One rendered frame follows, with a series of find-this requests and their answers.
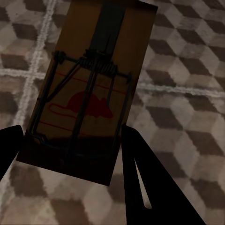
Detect mousetrap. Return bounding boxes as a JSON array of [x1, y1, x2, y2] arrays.
[[16, 0, 158, 187]]

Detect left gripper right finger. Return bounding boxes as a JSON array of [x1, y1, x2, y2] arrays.
[[121, 125, 206, 225]]

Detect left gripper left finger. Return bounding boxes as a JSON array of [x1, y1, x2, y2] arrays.
[[0, 124, 24, 181]]

